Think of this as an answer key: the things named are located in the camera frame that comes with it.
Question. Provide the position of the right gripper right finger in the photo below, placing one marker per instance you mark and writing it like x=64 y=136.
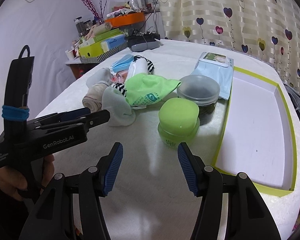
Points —
x=205 y=183

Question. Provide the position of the blue tissue pack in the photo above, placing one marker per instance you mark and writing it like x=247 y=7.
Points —
x=112 y=42

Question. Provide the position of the green cardboard box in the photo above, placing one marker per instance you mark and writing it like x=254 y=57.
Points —
x=92 y=47

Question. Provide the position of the green towel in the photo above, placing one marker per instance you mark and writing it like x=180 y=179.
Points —
x=143 y=89

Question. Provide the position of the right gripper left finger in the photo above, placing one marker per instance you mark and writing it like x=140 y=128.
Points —
x=96 y=182

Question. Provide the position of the clear round plastic container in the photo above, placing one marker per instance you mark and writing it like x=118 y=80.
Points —
x=200 y=89

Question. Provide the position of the red patterned plastic packet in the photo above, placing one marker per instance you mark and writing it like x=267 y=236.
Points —
x=119 y=77

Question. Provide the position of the blue face mask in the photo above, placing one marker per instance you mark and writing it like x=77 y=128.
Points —
x=122 y=64

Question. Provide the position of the orange tray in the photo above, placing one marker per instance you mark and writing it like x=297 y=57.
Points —
x=125 y=20

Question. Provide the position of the black white striped sock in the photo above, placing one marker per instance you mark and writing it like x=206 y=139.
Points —
x=120 y=87

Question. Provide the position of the heart patterned curtain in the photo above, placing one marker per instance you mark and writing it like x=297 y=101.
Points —
x=265 y=29

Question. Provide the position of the dark grey clothing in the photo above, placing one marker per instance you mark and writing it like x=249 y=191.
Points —
x=295 y=98

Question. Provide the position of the person's left hand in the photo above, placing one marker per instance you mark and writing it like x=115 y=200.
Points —
x=11 y=180

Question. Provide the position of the grey black electronic device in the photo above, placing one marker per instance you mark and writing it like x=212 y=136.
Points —
x=139 y=43

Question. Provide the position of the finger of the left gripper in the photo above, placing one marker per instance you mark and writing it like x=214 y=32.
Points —
x=95 y=119
x=63 y=116

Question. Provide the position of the beige sock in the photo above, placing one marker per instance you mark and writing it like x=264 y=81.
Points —
x=93 y=99

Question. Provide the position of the green lidded jar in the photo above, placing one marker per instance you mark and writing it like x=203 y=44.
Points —
x=178 y=121

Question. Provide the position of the red twig decoration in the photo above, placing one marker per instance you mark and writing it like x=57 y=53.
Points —
x=90 y=0

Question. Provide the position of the grey sock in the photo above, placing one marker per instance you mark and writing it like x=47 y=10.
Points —
x=121 y=114

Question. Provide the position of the blue wet wipes pack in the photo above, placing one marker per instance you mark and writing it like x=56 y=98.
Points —
x=217 y=67

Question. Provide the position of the white green-edged box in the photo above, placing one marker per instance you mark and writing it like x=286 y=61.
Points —
x=258 y=135

